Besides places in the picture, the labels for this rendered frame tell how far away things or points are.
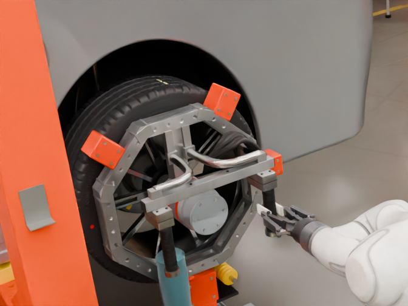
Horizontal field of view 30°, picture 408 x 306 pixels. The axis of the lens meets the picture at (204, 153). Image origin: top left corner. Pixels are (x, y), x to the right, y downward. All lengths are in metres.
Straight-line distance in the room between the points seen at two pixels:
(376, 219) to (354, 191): 2.18
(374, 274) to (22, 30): 0.88
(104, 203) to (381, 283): 1.07
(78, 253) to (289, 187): 2.55
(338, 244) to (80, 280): 0.65
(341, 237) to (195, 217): 0.45
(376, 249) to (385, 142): 3.43
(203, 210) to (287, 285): 1.28
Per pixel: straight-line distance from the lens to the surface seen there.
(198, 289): 2.50
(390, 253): 1.39
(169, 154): 2.26
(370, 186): 4.26
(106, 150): 2.18
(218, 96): 2.31
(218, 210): 2.24
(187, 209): 2.22
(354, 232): 2.01
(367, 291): 1.40
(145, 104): 2.29
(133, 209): 2.64
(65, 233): 1.85
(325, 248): 2.00
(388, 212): 2.02
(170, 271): 2.15
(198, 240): 2.56
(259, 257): 3.65
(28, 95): 1.72
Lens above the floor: 1.87
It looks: 23 degrees down
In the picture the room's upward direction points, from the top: 8 degrees counter-clockwise
